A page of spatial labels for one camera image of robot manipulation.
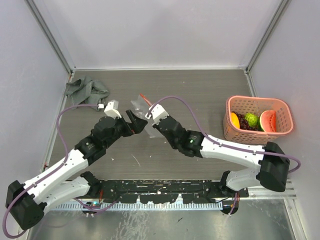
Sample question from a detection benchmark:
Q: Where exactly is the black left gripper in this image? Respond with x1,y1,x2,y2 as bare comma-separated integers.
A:
103,109,146,148

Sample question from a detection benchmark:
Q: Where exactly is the clear zip top bag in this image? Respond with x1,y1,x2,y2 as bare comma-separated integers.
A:
130,93,163,138

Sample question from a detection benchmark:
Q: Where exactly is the orange mango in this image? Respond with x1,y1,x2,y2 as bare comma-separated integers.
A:
230,112,240,129

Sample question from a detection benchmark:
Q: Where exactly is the dark red grape bunch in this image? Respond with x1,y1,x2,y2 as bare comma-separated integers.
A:
236,113,259,131

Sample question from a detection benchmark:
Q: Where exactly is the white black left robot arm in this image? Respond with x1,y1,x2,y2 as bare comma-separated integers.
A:
5,110,148,231

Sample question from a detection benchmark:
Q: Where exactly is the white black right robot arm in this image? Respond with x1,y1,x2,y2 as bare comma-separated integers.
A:
152,116,290,197

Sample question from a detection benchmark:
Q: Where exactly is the green crumpled cloth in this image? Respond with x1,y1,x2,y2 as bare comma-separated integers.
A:
64,76,110,111

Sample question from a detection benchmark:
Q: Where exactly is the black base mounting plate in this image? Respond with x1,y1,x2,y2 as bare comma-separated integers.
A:
80,180,235,204

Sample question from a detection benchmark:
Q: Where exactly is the green custard apple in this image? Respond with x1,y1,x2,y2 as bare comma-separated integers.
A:
244,112,259,128

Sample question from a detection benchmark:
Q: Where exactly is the watermelon slice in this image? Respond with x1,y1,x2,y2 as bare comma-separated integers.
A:
259,110,277,133

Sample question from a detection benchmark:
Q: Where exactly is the pink plastic basket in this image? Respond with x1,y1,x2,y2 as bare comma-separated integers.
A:
223,95,294,145

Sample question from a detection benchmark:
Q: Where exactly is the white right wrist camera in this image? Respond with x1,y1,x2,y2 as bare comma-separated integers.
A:
145,104,170,125

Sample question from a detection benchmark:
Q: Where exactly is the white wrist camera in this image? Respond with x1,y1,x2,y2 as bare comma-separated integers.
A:
145,104,170,125
104,100,122,119

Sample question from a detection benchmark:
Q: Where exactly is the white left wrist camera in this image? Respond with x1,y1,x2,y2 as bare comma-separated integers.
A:
104,100,122,119

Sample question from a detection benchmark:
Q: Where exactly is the white slotted cable duct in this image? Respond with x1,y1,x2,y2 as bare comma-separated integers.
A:
50,200,223,211

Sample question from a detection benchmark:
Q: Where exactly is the aluminium front rail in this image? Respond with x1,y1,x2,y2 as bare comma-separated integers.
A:
23,178,298,202

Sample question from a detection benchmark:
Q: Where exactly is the aluminium left frame post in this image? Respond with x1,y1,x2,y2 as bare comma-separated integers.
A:
24,0,76,75

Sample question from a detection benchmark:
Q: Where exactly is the aluminium frame post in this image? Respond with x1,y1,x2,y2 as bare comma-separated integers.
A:
24,0,76,75
244,0,291,75

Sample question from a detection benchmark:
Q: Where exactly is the aluminium right frame post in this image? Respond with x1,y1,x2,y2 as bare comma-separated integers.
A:
244,0,291,75

